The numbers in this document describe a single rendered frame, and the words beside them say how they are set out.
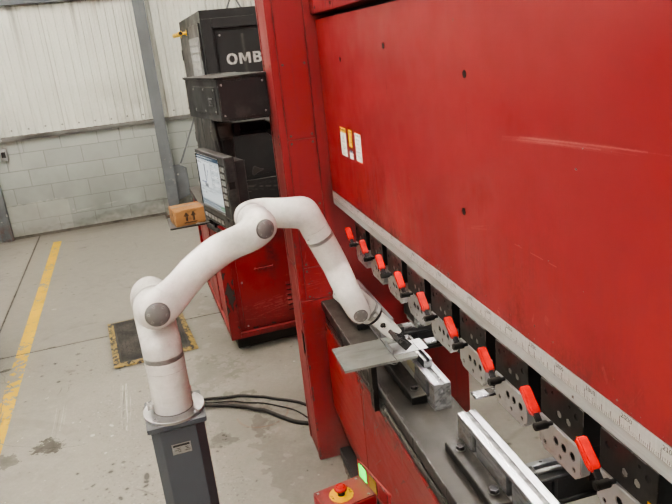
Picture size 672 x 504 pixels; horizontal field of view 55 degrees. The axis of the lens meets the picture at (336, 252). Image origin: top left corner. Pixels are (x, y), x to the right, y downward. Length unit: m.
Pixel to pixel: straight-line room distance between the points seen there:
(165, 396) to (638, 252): 1.44
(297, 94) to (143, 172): 6.40
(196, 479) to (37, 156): 7.32
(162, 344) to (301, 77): 1.39
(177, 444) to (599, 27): 1.63
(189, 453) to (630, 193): 1.54
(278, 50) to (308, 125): 0.34
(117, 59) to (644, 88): 8.30
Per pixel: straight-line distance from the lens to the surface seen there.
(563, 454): 1.46
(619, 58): 1.10
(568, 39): 1.20
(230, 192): 3.01
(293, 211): 2.00
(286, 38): 2.89
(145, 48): 8.84
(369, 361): 2.26
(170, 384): 2.06
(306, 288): 3.09
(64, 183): 9.20
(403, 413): 2.20
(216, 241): 1.96
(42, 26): 9.07
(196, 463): 2.18
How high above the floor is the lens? 2.05
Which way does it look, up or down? 18 degrees down
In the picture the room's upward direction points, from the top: 6 degrees counter-clockwise
